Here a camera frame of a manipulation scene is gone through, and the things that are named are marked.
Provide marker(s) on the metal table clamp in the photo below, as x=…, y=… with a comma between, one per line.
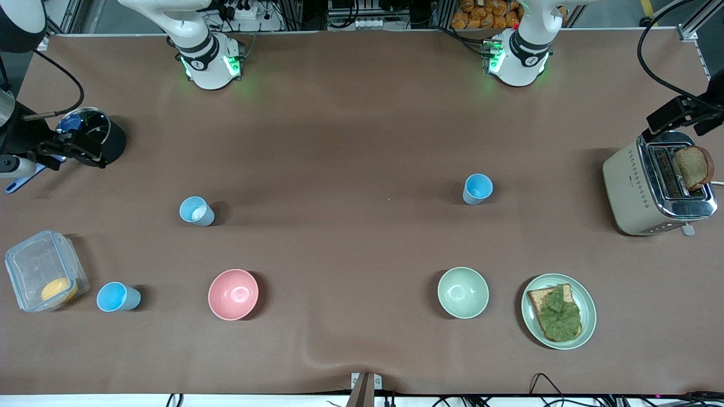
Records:
x=365, y=387

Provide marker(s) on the pink bowl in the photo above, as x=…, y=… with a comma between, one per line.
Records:
x=233, y=294

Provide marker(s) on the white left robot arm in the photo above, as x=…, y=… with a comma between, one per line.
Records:
x=523, y=56

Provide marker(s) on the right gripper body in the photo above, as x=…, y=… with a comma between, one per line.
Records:
x=27, y=137

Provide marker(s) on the yellow round food piece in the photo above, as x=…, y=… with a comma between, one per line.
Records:
x=58, y=290

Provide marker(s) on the pale green bowl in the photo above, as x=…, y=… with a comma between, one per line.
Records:
x=462, y=292

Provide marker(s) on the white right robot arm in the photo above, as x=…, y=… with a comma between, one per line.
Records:
x=205, y=63

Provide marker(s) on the bag of orange buns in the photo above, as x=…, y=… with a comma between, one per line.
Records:
x=483, y=16

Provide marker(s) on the light blue plastic cup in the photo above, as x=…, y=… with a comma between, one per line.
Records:
x=478, y=187
x=195, y=211
x=113, y=297

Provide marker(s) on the clear plastic food container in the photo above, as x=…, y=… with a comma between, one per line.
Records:
x=34, y=265

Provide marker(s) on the blue plastic spatula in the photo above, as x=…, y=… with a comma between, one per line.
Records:
x=22, y=180

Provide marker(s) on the white power strip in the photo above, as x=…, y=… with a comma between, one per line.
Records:
x=244, y=11

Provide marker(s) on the black cylindrical utensil holder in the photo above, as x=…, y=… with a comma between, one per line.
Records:
x=113, y=141

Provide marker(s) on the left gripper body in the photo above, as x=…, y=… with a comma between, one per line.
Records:
x=710, y=100

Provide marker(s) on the toast slice under lettuce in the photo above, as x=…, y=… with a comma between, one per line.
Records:
x=537, y=299

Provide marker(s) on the green lettuce leaf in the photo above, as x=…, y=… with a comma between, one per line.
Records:
x=560, y=316

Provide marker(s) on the pale green plate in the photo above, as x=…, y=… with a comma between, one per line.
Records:
x=588, y=316

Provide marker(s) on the aluminium frame profile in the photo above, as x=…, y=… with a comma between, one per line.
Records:
x=691, y=31

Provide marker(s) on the beige chrome toaster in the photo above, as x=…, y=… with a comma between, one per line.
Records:
x=633, y=192

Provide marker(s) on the brown bread slice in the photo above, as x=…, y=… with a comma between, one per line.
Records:
x=691, y=167

